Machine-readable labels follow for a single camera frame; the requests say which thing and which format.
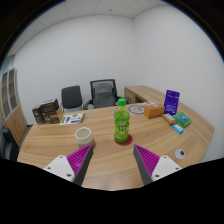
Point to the small dark brown carton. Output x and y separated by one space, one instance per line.
53 118

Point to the small beige box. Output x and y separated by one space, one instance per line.
169 119

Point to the black leather armchair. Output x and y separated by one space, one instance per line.
8 146

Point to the small blue packet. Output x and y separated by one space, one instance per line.
178 129

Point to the wooden side desk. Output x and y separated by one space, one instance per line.
143 91

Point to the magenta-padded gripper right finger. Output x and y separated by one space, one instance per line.
149 160

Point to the printed sticker sheet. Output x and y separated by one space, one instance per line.
71 118

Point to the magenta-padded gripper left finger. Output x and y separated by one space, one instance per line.
78 160

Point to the black mesh office chair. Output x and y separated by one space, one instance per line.
103 93

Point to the grey padded office chair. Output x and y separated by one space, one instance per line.
71 96

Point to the green drink bottle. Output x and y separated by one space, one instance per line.
122 125

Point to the white and brown mug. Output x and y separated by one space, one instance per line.
84 136

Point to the flat round red coaster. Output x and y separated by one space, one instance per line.
128 141

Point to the wooden shelf cabinet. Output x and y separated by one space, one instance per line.
11 106

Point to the green flat packet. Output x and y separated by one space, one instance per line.
183 119

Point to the black striped carton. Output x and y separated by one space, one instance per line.
50 105

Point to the orange cardboard box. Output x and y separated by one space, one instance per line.
154 112

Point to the purple upright package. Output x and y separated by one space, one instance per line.
172 102

